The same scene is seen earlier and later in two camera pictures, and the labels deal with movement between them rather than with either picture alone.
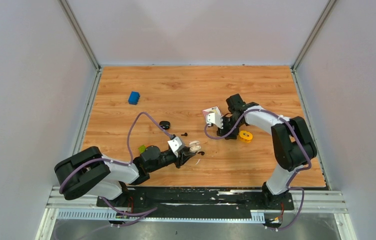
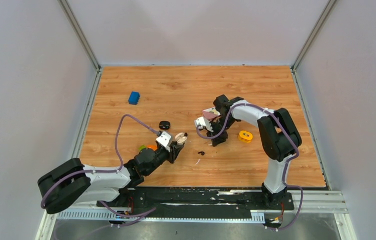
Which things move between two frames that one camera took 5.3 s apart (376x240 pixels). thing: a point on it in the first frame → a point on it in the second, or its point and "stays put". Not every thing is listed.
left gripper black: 183,155 → 175,150
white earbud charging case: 195,146 → 180,138
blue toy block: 134,98 stays put
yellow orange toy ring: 246,138 stays put
